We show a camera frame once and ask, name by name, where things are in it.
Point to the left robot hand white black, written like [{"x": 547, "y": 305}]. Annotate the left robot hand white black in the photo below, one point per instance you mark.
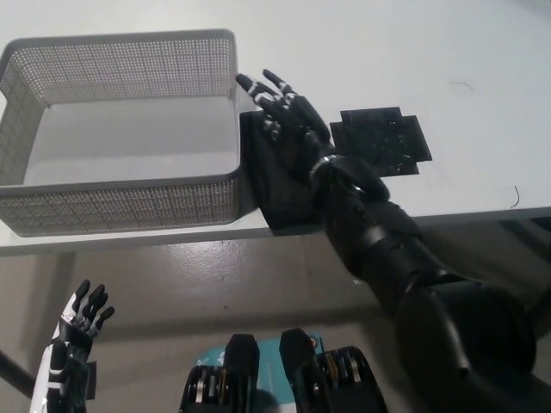
[{"x": 64, "y": 344}]

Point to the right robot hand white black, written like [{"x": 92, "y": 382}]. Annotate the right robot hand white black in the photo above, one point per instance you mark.
[{"x": 297, "y": 129}]

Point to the black fabric pencil case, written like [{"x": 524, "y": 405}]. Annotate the black fabric pencil case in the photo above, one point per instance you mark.
[{"x": 275, "y": 189}]

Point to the dark table leg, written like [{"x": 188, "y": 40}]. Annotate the dark table leg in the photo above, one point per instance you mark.
[{"x": 15, "y": 370}]

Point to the black tape patch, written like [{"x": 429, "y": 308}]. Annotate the black tape patch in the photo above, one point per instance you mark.
[{"x": 383, "y": 137}]

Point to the grey perforated plastic basket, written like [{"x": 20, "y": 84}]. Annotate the grey perforated plastic basket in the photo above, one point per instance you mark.
[{"x": 125, "y": 200}]

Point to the thin dark thread scrap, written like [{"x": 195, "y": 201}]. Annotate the thin dark thread scrap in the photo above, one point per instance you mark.
[{"x": 516, "y": 197}]

